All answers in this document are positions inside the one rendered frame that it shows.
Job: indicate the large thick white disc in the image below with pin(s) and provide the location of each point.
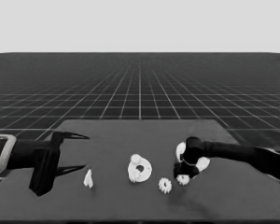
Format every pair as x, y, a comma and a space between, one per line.
203, 163

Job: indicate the small white T-shaped piece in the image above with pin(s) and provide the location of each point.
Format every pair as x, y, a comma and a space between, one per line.
88, 183

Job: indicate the white round carrier with pins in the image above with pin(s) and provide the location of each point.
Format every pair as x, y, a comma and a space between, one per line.
147, 172

